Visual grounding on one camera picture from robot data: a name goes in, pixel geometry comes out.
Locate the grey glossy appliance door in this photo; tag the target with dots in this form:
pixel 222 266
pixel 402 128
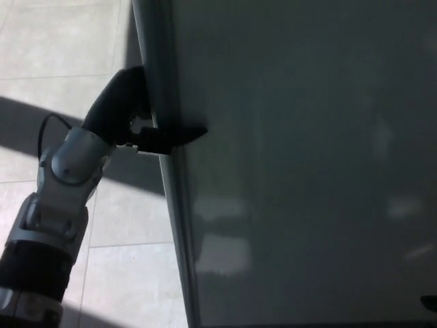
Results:
pixel 307 153

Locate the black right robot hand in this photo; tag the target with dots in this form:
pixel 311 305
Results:
pixel 430 303

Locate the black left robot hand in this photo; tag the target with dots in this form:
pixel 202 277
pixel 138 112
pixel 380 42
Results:
pixel 111 109

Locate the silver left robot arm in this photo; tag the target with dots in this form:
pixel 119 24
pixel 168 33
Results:
pixel 65 177

